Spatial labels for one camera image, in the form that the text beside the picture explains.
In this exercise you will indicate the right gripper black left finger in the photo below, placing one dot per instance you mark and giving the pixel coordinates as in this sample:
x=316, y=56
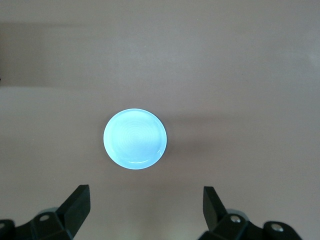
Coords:
x=72, y=210

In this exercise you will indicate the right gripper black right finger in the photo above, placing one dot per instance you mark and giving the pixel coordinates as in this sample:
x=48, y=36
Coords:
x=215, y=212

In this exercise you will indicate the light blue round plate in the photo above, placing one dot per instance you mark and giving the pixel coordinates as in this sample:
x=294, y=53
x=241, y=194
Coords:
x=135, y=138

